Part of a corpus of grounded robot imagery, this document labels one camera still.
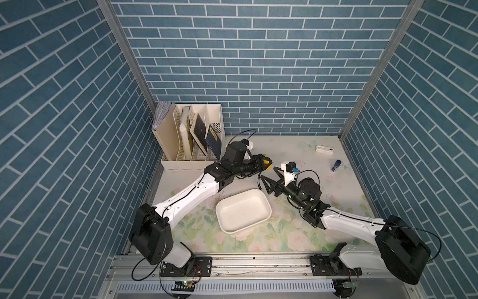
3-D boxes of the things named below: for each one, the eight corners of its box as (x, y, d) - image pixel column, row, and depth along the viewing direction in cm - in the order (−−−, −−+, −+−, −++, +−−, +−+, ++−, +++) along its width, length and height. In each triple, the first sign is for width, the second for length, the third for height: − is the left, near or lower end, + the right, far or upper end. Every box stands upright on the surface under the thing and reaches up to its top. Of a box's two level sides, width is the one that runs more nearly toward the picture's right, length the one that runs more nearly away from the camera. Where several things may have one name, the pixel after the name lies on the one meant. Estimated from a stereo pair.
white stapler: (315, 151, 116) (316, 149, 114) (315, 147, 119) (316, 144, 117) (332, 155, 114) (334, 152, 112) (332, 150, 117) (333, 147, 115)
